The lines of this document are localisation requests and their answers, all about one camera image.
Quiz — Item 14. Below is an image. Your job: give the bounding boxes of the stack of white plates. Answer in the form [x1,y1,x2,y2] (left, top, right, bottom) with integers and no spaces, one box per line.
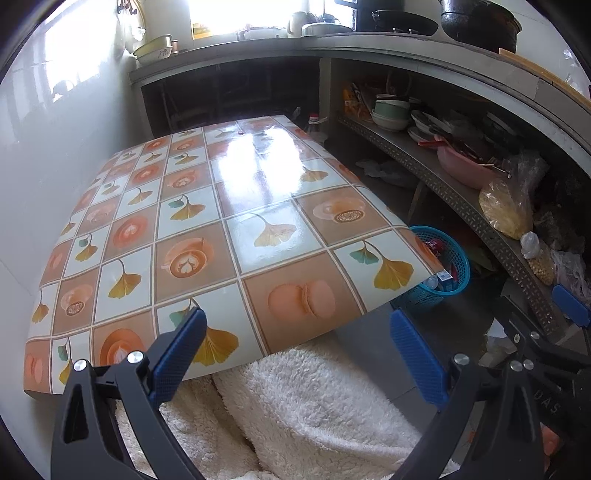
[407,110,451,141]

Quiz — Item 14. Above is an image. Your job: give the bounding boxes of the concrete kitchen counter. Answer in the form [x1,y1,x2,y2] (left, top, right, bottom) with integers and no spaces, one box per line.
[129,34,591,155]

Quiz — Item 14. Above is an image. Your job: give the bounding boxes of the pinkish plastic bag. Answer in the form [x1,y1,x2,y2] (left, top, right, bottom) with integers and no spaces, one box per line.
[551,249,591,301]

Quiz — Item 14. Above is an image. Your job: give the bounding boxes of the yellow cooking oil bottle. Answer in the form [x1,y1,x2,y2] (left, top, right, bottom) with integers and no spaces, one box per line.
[305,111,329,139]

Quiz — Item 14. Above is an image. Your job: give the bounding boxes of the white bowl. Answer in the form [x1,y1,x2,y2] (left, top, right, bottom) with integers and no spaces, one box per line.
[370,112,411,133]

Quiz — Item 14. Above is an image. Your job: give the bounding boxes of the crumpled clear plastic wrap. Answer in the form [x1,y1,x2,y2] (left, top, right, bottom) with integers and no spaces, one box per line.
[478,318,518,367]

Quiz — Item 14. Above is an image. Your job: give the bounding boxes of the black cooking pot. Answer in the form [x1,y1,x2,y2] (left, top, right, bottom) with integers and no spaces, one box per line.
[438,0,522,54]

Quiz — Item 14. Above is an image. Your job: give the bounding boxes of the black wok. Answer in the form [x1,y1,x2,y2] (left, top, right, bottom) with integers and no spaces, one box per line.
[372,9,439,37]

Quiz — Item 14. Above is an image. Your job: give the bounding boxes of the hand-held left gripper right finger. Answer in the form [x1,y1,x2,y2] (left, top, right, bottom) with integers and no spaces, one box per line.
[389,308,550,480]

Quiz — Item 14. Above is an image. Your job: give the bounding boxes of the cream enamel basin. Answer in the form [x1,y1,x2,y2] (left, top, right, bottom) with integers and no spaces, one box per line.
[131,34,178,65]

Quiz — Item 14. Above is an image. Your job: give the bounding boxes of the blue plastic mesh basket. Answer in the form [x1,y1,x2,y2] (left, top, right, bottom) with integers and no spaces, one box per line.
[392,225,472,315]

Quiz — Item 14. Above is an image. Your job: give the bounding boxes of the bundle of chopsticks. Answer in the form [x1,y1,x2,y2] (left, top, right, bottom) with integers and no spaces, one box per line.
[443,134,509,176]

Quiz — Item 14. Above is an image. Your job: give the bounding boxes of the small bag of nuts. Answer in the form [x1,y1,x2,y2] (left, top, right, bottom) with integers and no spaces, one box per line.
[520,231,557,287]

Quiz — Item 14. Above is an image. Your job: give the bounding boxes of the metal pot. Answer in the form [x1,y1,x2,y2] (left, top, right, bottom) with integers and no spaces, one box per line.
[302,22,354,37]

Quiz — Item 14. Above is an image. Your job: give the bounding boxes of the bag of yellow flour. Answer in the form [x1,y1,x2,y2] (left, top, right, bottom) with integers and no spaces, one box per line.
[478,178,536,241]

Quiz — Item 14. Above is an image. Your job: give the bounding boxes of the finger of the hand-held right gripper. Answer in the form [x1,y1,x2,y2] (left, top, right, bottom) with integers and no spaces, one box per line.
[538,284,591,358]
[496,295,543,365]

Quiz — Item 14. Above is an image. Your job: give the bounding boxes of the white fleece clothing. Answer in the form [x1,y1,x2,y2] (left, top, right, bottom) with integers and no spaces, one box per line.
[113,332,462,480]

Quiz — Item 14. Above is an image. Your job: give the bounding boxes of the orange snack packet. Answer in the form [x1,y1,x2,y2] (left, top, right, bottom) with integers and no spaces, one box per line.
[341,83,370,118]

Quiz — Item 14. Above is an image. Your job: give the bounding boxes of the perforated metal shelf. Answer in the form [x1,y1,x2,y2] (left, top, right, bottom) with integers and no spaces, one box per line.
[335,113,571,344]

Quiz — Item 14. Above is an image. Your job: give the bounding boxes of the pink plastic basin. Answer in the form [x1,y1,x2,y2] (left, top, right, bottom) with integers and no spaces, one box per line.
[436,144,502,190]

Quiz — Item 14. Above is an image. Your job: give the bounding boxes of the clear plastic bag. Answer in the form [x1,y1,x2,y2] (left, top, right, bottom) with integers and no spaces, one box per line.
[501,150,550,208]

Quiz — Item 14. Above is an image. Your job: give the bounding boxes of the white jug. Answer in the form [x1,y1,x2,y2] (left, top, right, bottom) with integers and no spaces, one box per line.
[287,11,309,38]

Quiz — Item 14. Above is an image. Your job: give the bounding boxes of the green bowl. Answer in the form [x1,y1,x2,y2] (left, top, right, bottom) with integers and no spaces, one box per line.
[373,99,411,120]

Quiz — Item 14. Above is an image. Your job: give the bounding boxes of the bag of dried greens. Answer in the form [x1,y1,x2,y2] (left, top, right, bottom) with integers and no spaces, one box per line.
[533,203,583,252]

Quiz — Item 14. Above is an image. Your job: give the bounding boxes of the white plastic bag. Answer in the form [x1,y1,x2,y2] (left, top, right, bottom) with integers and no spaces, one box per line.
[355,159,416,185]

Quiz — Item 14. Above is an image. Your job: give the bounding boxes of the person's right hand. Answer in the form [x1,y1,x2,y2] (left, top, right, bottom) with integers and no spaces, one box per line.
[540,422,563,462]

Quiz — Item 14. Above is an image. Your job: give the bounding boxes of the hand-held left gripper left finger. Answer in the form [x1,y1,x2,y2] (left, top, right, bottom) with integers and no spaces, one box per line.
[50,307,208,480]

